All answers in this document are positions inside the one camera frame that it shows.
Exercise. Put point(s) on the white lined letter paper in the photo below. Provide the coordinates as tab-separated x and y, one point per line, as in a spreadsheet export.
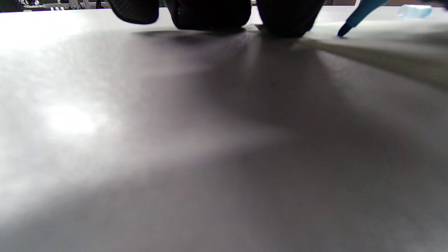
402	42

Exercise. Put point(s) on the person's left hand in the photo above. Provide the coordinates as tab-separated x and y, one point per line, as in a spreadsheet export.
210	14

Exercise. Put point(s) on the clear blue marker cap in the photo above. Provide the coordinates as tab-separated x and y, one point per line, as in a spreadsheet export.
414	11

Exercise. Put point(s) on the blue pink permanent marker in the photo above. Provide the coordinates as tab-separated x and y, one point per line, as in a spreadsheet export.
360	15

